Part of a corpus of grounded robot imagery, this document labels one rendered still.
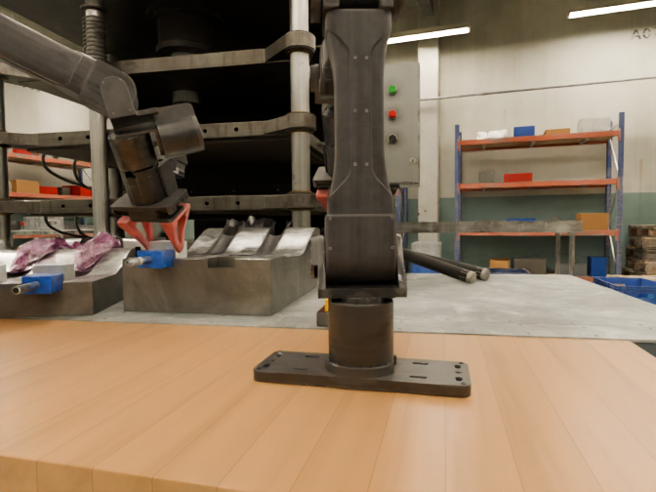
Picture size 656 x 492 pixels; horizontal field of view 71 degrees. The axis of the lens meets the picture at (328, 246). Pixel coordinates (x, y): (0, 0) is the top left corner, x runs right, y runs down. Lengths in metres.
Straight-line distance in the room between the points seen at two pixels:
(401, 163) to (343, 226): 1.15
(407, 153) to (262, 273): 0.94
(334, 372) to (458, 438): 0.13
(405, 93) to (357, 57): 1.15
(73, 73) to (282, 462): 0.58
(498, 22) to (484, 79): 0.82
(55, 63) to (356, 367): 0.56
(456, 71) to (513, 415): 7.42
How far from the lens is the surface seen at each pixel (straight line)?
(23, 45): 0.77
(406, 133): 1.58
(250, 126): 1.63
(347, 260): 0.43
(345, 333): 0.42
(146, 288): 0.82
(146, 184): 0.74
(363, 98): 0.45
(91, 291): 0.84
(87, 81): 0.74
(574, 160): 7.50
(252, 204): 1.59
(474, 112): 7.55
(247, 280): 0.74
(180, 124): 0.73
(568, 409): 0.43
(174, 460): 0.33
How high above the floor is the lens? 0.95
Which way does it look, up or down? 3 degrees down
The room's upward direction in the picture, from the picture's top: 1 degrees counter-clockwise
